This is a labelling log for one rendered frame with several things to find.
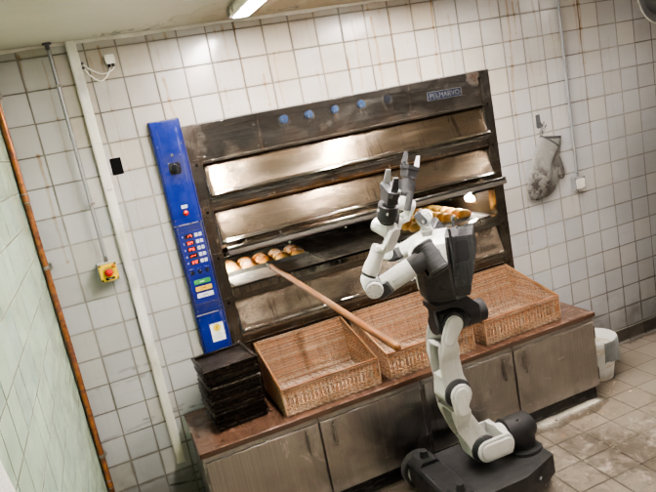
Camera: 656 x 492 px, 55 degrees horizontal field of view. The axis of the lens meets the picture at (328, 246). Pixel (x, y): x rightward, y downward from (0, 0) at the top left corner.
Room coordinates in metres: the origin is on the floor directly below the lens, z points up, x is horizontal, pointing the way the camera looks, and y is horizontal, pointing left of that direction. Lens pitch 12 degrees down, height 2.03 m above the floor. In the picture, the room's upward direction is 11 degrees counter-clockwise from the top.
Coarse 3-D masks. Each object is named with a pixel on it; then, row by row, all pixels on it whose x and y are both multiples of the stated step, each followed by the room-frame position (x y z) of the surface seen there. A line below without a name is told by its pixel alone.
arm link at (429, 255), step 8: (424, 248) 2.59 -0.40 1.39; (432, 248) 2.59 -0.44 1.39; (416, 256) 2.60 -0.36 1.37; (424, 256) 2.59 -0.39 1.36; (432, 256) 2.57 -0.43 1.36; (440, 256) 2.58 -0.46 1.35; (416, 264) 2.58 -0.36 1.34; (424, 264) 2.58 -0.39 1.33; (432, 264) 2.56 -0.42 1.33; (440, 264) 2.56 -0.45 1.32; (416, 272) 2.59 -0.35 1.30
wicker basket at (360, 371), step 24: (288, 336) 3.43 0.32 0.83; (312, 336) 3.47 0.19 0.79; (264, 360) 3.20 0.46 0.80; (288, 360) 3.39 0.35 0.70; (312, 360) 3.43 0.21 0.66; (336, 360) 3.46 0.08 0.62; (360, 360) 3.34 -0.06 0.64; (288, 384) 3.32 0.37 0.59; (312, 384) 2.99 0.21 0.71; (336, 384) 3.03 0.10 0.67; (360, 384) 3.07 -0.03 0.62; (288, 408) 2.95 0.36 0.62
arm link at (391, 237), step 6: (390, 228) 2.55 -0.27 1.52; (396, 228) 2.55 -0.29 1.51; (390, 234) 2.54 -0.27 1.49; (396, 234) 2.56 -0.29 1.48; (390, 240) 2.55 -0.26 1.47; (396, 240) 2.57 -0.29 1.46; (372, 246) 2.60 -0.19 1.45; (378, 246) 2.57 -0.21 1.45; (384, 246) 2.55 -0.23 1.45; (390, 246) 2.56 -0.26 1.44; (378, 252) 2.57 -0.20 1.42; (384, 252) 2.57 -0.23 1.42
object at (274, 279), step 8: (488, 216) 4.00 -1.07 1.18; (496, 216) 3.97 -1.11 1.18; (472, 224) 3.91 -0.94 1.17; (480, 224) 3.93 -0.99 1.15; (400, 240) 3.79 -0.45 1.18; (344, 256) 3.67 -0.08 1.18; (352, 256) 3.64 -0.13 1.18; (360, 256) 3.65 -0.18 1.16; (320, 264) 3.58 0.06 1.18; (328, 264) 3.58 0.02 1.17; (336, 264) 3.60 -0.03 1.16; (344, 264) 3.61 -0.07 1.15; (288, 272) 3.52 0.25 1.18; (296, 272) 3.52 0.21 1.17; (304, 272) 3.53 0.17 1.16; (312, 272) 3.55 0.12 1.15; (256, 280) 3.49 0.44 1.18; (264, 280) 3.45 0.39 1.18; (272, 280) 3.47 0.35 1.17; (280, 280) 3.48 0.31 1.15; (232, 288) 3.41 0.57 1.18; (240, 288) 3.41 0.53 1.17; (248, 288) 3.42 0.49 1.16; (256, 288) 3.43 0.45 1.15
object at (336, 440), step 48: (528, 336) 3.36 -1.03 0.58; (576, 336) 3.48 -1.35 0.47; (384, 384) 3.11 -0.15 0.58; (480, 384) 3.25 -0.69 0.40; (528, 384) 3.36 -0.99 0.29; (576, 384) 3.47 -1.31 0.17; (192, 432) 2.98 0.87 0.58; (240, 432) 2.87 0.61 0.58; (288, 432) 2.90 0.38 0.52; (336, 432) 2.95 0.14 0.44; (384, 432) 3.05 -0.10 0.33; (432, 432) 3.14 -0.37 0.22; (240, 480) 2.79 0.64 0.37; (288, 480) 2.87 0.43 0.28; (336, 480) 2.95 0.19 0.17; (384, 480) 3.08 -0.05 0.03
